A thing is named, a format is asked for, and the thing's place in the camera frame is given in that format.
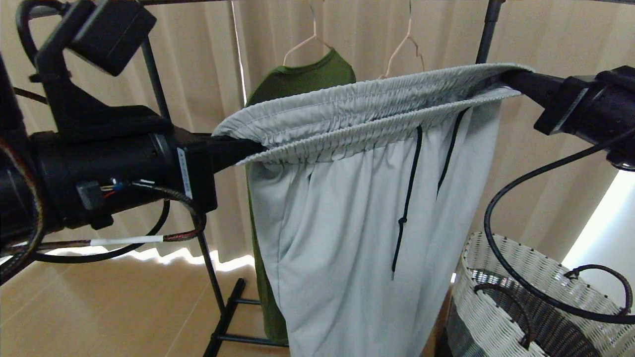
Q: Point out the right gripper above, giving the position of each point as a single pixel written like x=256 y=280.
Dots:
x=615 y=114

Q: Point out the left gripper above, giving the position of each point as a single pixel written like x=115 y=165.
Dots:
x=114 y=168

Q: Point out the green long-sleeved shirt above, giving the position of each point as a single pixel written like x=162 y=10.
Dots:
x=307 y=79

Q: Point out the pink clothes hanger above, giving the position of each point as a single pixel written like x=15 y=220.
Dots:
x=407 y=39
x=312 y=37

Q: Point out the pale grey garment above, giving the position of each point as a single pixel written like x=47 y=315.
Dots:
x=347 y=238

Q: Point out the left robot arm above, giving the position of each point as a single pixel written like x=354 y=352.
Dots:
x=15 y=198

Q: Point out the white laundry basket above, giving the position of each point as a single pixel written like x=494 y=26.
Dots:
x=496 y=317

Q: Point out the beige curtain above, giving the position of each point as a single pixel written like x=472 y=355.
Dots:
x=545 y=39

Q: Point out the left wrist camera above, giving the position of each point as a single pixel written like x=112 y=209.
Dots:
x=114 y=34

